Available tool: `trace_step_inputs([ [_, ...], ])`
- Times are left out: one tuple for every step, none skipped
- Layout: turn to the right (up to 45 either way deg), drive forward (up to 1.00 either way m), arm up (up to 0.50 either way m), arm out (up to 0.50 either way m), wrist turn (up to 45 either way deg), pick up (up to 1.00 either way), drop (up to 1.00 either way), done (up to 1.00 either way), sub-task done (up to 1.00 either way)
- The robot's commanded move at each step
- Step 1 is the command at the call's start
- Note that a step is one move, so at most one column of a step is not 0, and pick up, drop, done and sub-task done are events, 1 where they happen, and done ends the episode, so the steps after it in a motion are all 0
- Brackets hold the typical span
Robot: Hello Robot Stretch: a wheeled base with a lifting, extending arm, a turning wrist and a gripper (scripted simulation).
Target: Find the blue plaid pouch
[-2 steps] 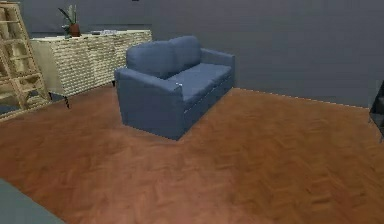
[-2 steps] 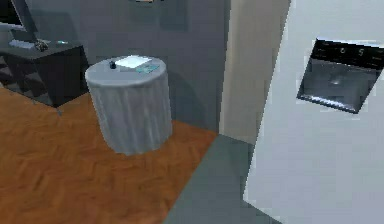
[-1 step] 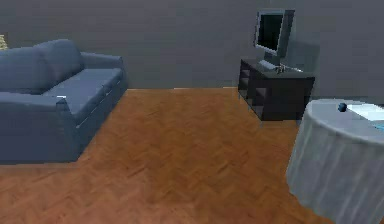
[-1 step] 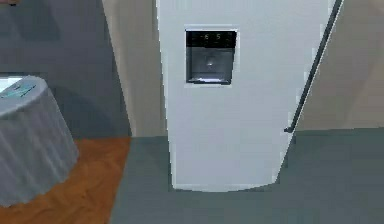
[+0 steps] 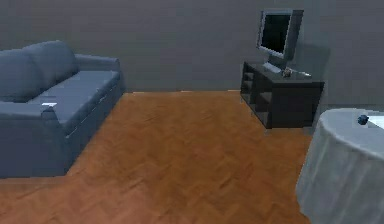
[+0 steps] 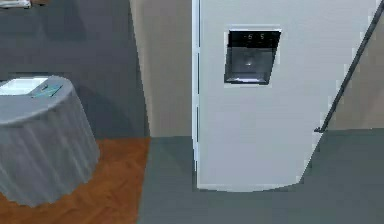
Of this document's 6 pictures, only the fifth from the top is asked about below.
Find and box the black television stand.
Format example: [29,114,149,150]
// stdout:
[239,60,326,130]

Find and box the table with white cloth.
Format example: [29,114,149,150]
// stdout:
[295,107,384,224]

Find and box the grey television set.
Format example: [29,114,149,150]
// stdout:
[255,8,305,74]

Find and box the blue-grey sofa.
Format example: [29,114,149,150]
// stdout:
[0,40,127,180]

